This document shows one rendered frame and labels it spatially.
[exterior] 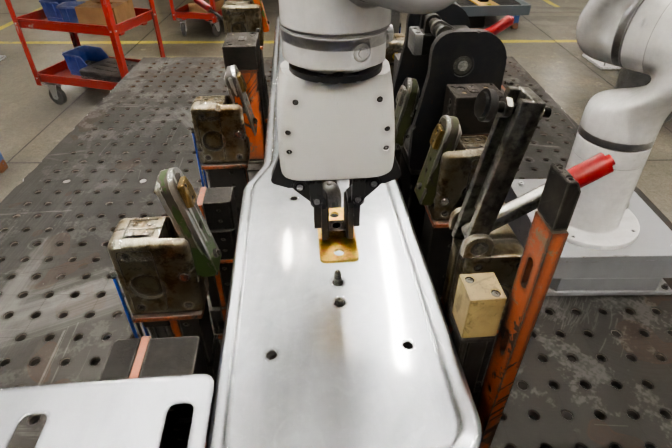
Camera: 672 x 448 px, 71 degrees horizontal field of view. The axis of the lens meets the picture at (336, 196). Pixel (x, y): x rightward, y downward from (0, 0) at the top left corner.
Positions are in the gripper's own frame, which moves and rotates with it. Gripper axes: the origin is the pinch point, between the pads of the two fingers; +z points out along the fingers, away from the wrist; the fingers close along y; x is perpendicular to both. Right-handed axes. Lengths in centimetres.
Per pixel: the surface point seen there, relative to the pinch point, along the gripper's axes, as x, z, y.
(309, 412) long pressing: 14.7, 9.5, 3.5
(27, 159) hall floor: -210, 108, 161
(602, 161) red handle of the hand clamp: 0.5, -5.1, -25.4
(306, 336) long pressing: 6.9, 9.4, 3.5
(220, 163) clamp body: -38.7, 16.2, 18.3
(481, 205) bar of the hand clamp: 1.6, -1.4, -13.8
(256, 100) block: -76, 20, 14
